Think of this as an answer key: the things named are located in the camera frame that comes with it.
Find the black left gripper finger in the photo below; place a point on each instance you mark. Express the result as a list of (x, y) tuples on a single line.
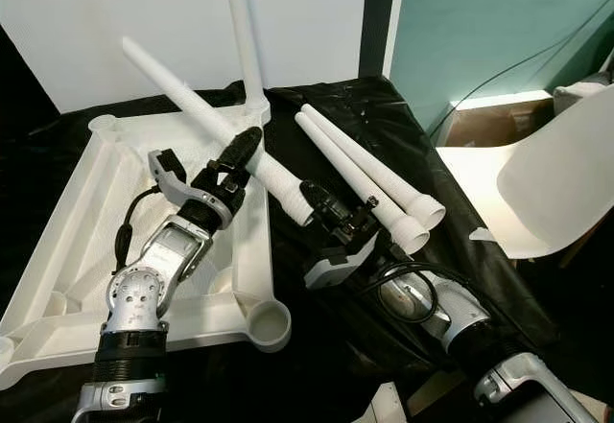
[(236, 149), (253, 147)]

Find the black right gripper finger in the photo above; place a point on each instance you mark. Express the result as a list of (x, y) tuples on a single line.
[(318, 203), (328, 197)]

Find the white tapered plastic table leg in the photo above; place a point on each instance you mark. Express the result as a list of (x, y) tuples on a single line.
[(331, 152), (243, 30), (374, 162), (182, 92)]

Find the white plastic table top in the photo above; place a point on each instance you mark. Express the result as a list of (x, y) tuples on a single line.
[(58, 250)]

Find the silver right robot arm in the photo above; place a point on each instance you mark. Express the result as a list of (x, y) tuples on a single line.
[(460, 322)]

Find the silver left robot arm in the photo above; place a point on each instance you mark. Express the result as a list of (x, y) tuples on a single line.
[(144, 298)]

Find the black plastic sheet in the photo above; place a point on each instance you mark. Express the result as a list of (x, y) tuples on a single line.
[(345, 365)]

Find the large white board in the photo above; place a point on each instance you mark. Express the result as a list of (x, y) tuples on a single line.
[(96, 11)]

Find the white plastic shell chair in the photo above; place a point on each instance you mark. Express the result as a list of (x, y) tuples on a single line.
[(556, 183)]

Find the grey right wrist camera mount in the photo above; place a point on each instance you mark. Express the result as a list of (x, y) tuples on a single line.
[(336, 271)]

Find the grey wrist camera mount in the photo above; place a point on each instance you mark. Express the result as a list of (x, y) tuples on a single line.
[(336, 271), (177, 193)]

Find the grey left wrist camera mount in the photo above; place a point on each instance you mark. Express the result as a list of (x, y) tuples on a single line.
[(177, 193)]

